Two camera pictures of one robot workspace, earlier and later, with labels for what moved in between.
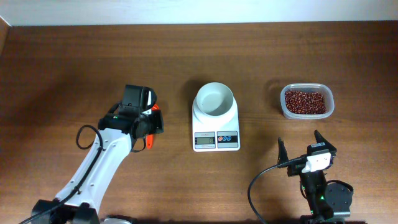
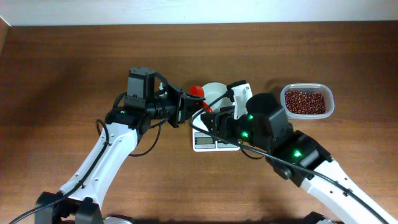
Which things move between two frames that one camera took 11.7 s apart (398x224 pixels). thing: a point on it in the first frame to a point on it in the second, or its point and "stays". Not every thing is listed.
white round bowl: (214, 99) stays
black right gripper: (320, 139) to (222, 119)
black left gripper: (157, 116) to (184, 101)
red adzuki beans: (303, 102) stays
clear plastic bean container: (305, 101) stays
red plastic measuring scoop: (150, 138) to (199, 91)
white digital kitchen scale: (220, 133) stays
